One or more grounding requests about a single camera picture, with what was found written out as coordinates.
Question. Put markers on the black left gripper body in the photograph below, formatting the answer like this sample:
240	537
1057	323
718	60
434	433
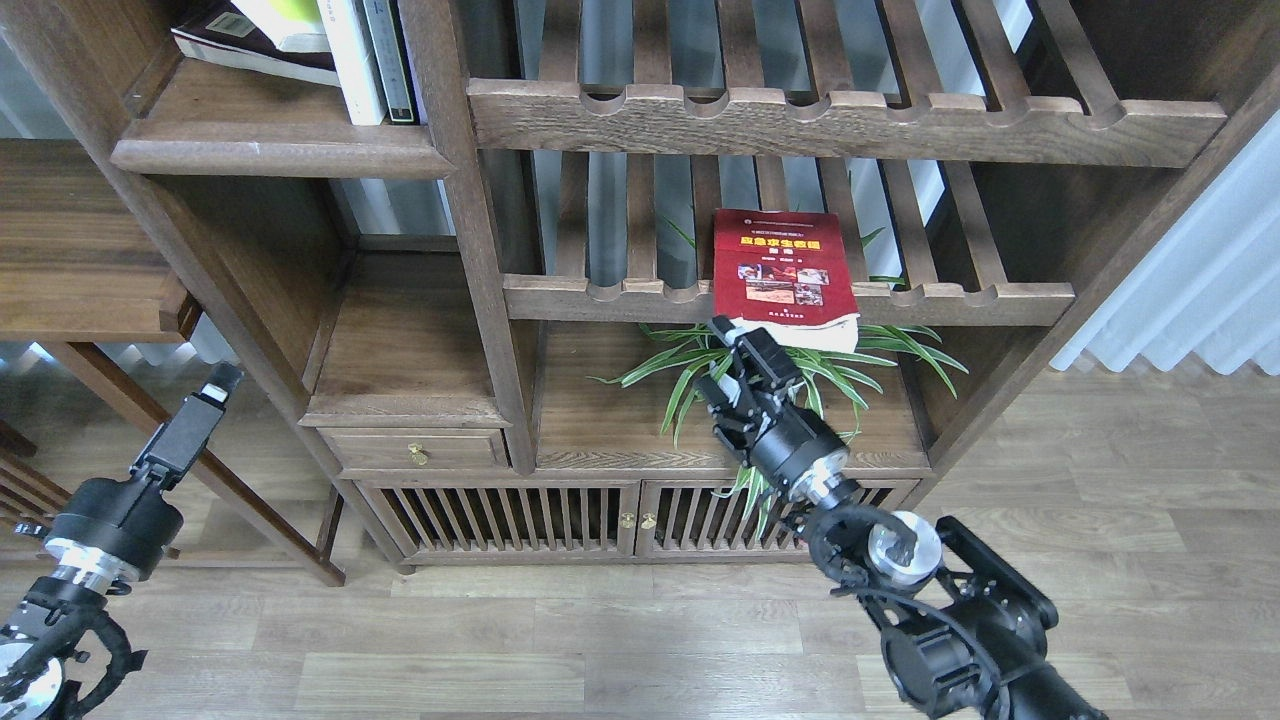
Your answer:
112	531

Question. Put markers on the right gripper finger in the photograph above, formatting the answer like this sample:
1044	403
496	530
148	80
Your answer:
759	364
722	398

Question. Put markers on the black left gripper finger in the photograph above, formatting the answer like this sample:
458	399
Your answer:
175	446

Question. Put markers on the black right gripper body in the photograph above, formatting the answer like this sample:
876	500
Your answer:
793	448

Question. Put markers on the red paperback book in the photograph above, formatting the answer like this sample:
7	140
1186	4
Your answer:
785	271

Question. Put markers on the maroon book white characters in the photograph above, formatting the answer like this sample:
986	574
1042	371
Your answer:
218	33

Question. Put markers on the yellow-green paperback book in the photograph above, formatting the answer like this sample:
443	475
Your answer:
292	26

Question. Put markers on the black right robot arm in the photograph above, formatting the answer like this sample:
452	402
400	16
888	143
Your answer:
959	627

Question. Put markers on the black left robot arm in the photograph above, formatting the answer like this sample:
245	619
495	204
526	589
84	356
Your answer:
62	653

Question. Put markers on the spider plant leaves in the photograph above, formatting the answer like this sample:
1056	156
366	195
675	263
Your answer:
694	351

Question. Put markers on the right slatted cabinet door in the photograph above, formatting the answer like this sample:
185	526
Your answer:
699	521

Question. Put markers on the slatted cabinet door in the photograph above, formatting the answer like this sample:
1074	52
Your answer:
699	521
436	522

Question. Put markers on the wooden drawer brass knob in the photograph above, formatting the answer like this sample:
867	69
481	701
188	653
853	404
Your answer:
416	447

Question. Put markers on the left slatted cabinet door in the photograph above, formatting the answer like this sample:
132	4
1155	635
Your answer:
436	522

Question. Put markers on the dark wooden bookshelf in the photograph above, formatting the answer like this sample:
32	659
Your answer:
996	168

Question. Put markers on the white pleated curtain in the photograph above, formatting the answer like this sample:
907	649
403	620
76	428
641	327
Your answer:
1210	287

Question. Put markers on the dark green upright book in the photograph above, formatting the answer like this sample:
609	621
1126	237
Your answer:
394	70

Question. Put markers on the white upright book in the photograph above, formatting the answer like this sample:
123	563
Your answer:
347	32

